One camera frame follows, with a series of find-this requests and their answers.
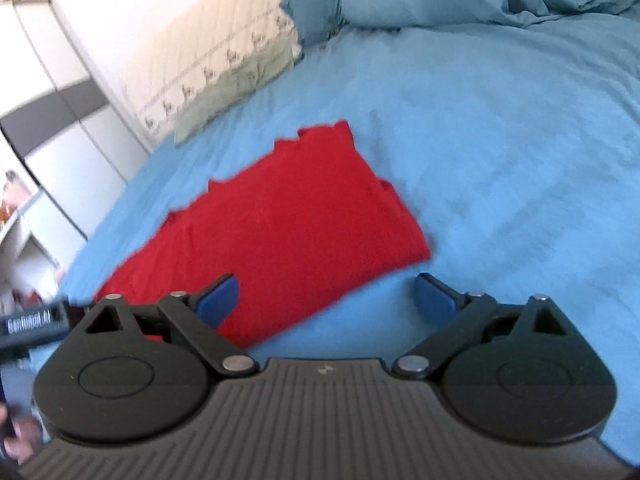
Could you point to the red knit sweater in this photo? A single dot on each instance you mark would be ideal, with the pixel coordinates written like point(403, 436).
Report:
point(280, 230)

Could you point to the person's left hand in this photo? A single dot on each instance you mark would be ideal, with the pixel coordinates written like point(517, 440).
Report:
point(22, 437)

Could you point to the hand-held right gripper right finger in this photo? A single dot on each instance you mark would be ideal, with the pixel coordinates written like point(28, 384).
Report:
point(435, 300)

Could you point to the teal pillow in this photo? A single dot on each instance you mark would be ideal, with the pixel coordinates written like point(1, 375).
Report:
point(315, 7)

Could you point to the white and grey wardrobe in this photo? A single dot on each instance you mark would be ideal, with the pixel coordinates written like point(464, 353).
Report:
point(65, 120)

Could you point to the cream quilted headboard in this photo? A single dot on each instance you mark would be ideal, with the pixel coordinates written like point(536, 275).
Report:
point(210, 45)

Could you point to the white shelf unit with clutter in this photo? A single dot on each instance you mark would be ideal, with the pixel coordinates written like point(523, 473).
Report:
point(22, 240)

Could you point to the green pillow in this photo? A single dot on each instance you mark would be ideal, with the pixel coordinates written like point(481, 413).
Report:
point(235, 87)

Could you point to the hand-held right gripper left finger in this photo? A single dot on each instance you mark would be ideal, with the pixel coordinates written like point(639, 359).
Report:
point(217, 300)

